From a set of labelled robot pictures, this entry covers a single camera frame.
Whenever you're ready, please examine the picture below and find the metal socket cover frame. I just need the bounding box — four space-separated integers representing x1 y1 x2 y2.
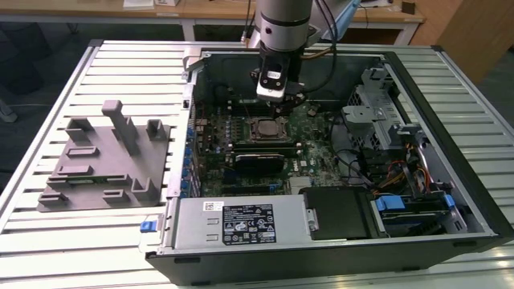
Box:
251 117 289 142

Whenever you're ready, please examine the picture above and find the CPU socket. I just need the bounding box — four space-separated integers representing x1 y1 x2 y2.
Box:
248 116 289 143

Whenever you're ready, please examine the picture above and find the silver drive cage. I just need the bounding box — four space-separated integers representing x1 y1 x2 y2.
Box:
339 67 407 151

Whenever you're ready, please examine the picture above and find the green motherboard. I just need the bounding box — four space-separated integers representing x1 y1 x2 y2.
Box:
190 101 356 196

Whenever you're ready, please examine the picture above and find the black graphics card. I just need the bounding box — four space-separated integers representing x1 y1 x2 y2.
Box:
232 152 287 182

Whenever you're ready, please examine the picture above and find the small silver heatsink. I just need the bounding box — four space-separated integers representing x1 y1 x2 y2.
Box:
288 176 313 194

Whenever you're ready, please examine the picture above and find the black expansion slot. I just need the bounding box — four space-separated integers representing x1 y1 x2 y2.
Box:
223 184 281 195

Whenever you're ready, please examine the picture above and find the black rating label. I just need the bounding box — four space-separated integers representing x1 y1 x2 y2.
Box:
221 204 277 245

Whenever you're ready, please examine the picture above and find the hard disk in blue carrier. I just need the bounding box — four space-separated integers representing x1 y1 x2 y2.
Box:
372 194 452 237

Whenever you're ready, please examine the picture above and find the silver power supply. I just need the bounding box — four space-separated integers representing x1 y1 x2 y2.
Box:
170 194 313 251

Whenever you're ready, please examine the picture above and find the grey parts rack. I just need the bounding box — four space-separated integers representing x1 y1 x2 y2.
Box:
34 99 178 213

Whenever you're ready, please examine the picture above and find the brown wooden cabinet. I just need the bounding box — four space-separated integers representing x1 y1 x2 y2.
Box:
408 0 514 84

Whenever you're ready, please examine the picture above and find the black PC case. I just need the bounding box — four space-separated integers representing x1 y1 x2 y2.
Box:
137 45 514 287

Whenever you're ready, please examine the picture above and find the green RAM stick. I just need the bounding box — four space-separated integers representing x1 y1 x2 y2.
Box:
65 176 112 184

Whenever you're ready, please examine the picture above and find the grey metal leg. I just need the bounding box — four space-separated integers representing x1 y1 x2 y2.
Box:
0 98 18 123

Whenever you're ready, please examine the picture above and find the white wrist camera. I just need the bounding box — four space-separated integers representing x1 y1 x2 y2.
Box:
255 55 291 101

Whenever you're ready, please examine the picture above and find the copper coloured cable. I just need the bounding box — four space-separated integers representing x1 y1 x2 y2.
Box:
300 49 333 60

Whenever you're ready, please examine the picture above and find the thin wire locking lever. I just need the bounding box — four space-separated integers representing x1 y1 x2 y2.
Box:
237 95 253 120

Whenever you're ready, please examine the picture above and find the thin black cable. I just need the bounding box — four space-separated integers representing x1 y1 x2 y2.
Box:
299 0 339 94

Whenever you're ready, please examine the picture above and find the coloured power wire bundle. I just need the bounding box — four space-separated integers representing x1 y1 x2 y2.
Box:
371 144 436 196

